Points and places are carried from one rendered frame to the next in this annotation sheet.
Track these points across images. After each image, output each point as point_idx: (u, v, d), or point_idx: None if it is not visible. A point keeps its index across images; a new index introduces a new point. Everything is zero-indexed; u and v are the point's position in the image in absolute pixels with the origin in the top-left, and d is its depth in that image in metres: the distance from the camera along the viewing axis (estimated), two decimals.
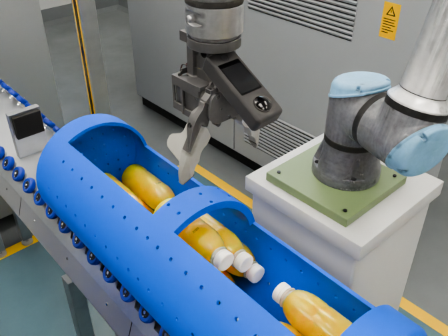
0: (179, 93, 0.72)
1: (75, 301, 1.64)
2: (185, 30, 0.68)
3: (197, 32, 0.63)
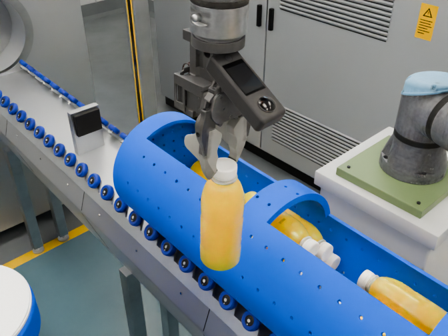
0: (181, 92, 0.72)
1: (131, 293, 1.70)
2: (188, 29, 0.68)
3: (202, 31, 0.63)
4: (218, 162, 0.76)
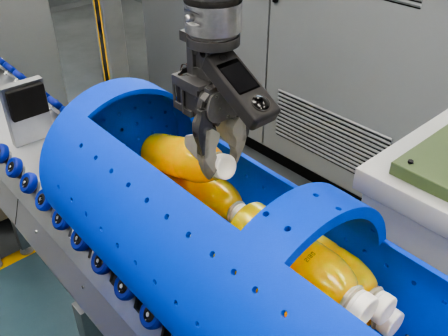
0: (179, 93, 0.72)
1: None
2: (185, 30, 0.69)
3: (195, 31, 0.63)
4: (223, 162, 0.75)
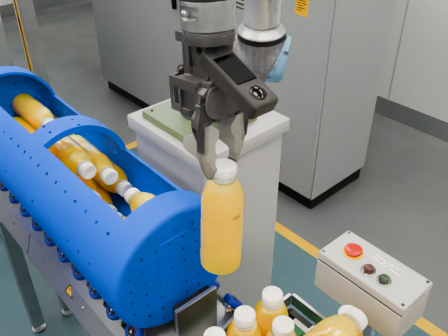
0: (177, 93, 0.73)
1: (7, 240, 1.88)
2: (180, 31, 0.71)
3: (191, 27, 0.65)
4: None
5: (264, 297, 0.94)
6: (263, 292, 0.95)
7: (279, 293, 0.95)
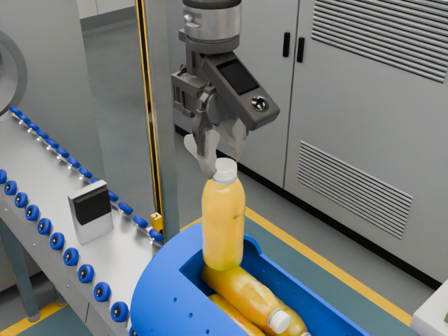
0: (179, 93, 0.72)
1: None
2: (184, 30, 0.69)
3: (194, 32, 0.63)
4: (282, 323, 0.90)
5: None
6: None
7: None
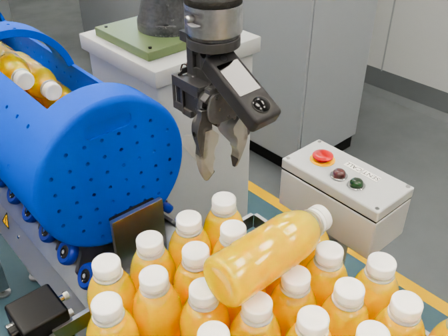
0: (179, 93, 0.72)
1: None
2: (185, 30, 0.68)
3: (195, 33, 0.63)
4: None
5: (213, 201, 0.80)
6: (213, 197, 0.80)
7: (231, 198, 0.80)
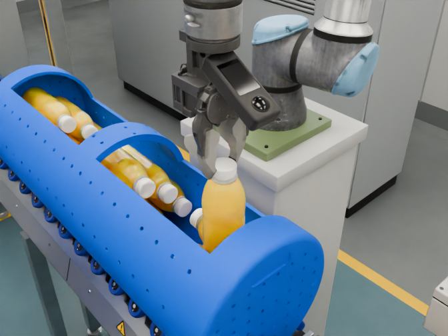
0: (179, 93, 0.72)
1: (33, 257, 1.70)
2: (184, 30, 0.69)
3: (195, 32, 0.63)
4: (89, 131, 1.25)
5: None
6: None
7: (231, 163, 0.76)
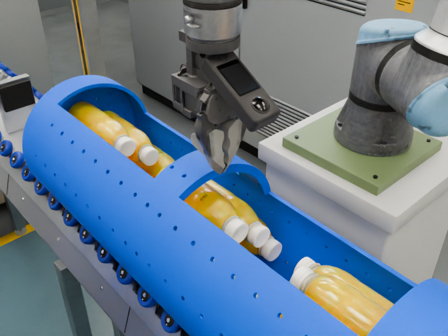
0: (179, 93, 0.72)
1: (68, 289, 1.50)
2: (184, 30, 0.68)
3: (195, 33, 0.63)
4: (149, 154, 1.06)
5: None
6: None
7: (303, 269, 0.73)
